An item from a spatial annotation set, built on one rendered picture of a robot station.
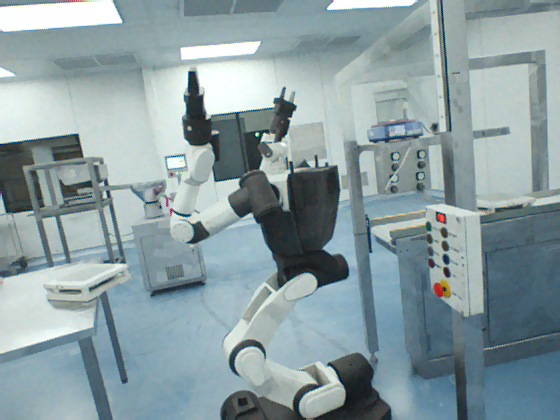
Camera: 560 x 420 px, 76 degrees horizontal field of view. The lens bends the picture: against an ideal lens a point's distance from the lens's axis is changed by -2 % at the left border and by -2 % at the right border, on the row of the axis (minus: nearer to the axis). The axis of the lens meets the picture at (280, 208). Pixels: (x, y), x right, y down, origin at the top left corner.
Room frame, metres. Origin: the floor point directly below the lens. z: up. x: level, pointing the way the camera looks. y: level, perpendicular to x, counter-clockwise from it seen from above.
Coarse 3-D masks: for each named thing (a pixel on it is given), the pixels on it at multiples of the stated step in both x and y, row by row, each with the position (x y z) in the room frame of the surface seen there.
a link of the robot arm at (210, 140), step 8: (184, 136) 1.15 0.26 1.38; (192, 136) 1.13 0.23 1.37; (200, 136) 1.13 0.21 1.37; (208, 136) 1.15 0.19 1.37; (216, 136) 1.19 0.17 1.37; (184, 144) 1.22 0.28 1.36; (192, 144) 1.15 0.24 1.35; (200, 144) 1.15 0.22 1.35; (208, 144) 1.17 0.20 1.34; (216, 144) 1.20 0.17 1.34; (184, 152) 1.23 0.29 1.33; (192, 152) 1.15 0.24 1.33; (216, 152) 1.21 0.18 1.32; (216, 160) 1.22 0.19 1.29
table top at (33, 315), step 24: (72, 264) 2.03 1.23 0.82; (0, 288) 1.74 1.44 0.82; (24, 288) 1.68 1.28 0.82; (0, 312) 1.38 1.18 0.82; (24, 312) 1.35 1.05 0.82; (48, 312) 1.31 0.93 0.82; (72, 312) 1.28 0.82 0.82; (96, 312) 1.27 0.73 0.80; (0, 336) 1.15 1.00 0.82; (24, 336) 1.12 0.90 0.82; (48, 336) 1.09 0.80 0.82; (72, 336) 1.10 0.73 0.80; (0, 360) 1.02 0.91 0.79
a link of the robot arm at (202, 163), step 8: (200, 152) 1.13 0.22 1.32; (208, 152) 1.15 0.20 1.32; (192, 160) 1.15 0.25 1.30; (200, 160) 1.14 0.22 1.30; (208, 160) 1.15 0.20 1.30; (192, 168) 1.14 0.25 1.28; (200, 168) 1.15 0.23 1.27; (208, 168) 1.16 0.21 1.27; (184, 176) 1.18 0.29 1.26; (192, 176) 1.15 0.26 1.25; (200, 176) 1.16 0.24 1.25; (208, 176) 1.17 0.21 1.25; (192, 184) 1.18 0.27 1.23
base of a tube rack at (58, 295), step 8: (112, 280) 1.52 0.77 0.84; (120, 280) 1.53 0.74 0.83; (96, 288) 1.44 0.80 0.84; (104, 288) 1.45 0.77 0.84; (48, 296) 1.45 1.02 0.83; (56, 296) 1.43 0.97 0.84; (64, 296) 1.41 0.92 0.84; (72, 296) 1.39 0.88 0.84; (80, 296) 1.38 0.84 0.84; (88, 296) 1.37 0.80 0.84; (96, 296) 1.40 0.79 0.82
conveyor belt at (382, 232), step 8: (536, 200) 1.94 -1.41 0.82; (544, 200) 1.92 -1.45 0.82; (552, 200) 1.89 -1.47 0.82; (520, 216) 1.71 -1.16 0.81; (392, 224) 1.89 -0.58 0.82; (400, 224) 1.86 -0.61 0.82; (408, 224) 1.84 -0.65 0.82; (416, 224) 1.82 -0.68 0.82; (376, 232) 1.82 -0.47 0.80; (384, 232) 1.76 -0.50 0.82; (424, 232) 1.66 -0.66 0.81; (384, 240) 1.71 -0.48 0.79
